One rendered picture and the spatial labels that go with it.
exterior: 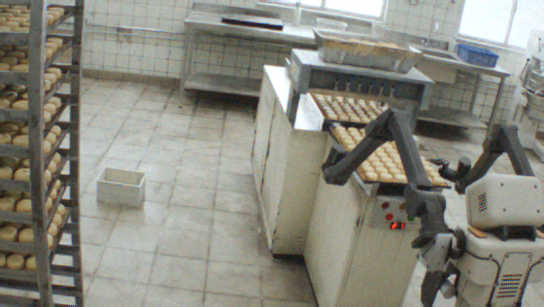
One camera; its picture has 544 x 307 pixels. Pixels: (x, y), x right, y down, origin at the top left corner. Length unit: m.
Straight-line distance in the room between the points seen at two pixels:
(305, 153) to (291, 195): 0.25
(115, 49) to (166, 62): 0.61
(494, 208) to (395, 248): 0.97
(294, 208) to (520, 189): 1.67
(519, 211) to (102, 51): 5.30
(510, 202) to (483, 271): 0.20
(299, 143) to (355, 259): 0.75
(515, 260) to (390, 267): 1.00
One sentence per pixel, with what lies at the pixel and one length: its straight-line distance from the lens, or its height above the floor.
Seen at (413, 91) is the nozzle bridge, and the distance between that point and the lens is 2.99.
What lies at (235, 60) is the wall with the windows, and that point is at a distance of 6.05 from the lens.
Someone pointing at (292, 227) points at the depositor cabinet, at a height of 0.26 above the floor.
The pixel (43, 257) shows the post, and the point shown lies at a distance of 1.41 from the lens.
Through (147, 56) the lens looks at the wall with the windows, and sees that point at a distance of 6.14.
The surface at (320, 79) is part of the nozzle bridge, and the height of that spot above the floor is 1.09.
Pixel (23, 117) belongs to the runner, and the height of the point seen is 1.32.
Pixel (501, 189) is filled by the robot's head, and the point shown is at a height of 1.23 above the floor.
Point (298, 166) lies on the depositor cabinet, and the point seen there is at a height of 0.63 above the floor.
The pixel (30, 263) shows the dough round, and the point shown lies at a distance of 1.53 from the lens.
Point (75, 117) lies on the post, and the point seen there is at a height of 1.17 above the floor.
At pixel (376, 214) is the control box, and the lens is 2.24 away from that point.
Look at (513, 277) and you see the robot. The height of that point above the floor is 1.01.
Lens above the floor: 1.76
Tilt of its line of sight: 22 degrees down
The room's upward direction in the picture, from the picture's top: 9 degrees clockwise
